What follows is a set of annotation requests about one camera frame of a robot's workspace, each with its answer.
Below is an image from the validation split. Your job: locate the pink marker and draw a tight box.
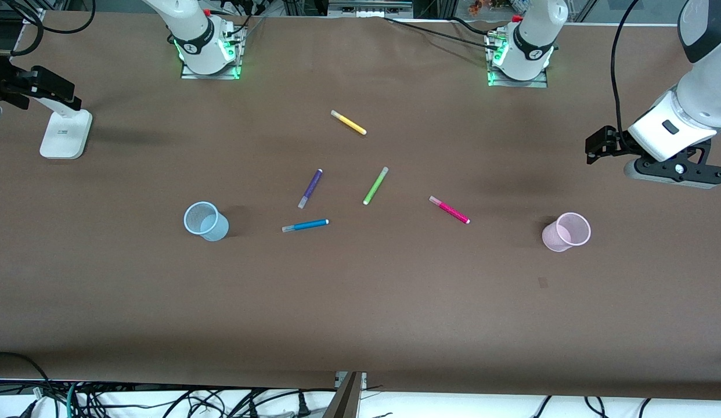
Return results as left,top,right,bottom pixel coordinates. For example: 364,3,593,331
428,196,471,225

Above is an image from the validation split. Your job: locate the blue marker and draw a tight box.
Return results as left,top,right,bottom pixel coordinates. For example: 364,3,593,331
282,218,330,233

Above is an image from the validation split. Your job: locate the white desk lamp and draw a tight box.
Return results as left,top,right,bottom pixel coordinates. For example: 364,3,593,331
0,96,93,160

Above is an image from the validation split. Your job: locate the translucent pink plastic cup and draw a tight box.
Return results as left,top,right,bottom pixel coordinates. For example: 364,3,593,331
541,212,592,253

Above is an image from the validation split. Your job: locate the translucent blue plastic cup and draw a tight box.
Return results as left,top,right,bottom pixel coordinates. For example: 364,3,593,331
183,201,230,242

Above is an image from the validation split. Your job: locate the green marker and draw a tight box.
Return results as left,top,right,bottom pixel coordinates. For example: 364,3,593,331
362,167,390,206

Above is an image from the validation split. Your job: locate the yellow marker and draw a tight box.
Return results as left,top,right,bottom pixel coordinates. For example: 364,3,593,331
330,110,367,136

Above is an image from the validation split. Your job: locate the purple marker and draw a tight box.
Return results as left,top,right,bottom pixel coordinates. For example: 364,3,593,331
297,168,324,210

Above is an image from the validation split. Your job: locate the grey metal rack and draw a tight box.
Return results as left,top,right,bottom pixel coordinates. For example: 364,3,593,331
327,0,414,18

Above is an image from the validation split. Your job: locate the brown table cover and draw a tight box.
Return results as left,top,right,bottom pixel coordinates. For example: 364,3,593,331
0,10,721,401

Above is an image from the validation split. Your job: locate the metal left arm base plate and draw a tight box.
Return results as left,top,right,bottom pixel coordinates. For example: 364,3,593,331
487,32,549,88

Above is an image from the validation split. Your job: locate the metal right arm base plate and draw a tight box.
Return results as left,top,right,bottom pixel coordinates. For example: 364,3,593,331
181,23,243,80

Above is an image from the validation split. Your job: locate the black cable on table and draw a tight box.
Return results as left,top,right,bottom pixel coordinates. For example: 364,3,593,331
384,16,496,51

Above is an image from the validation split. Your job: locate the thick black floor cable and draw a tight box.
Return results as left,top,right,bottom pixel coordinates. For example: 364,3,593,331
0,351,51,407

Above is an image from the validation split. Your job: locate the aluminium frame beam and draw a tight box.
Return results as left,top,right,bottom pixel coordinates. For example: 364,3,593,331
323,372,367,418

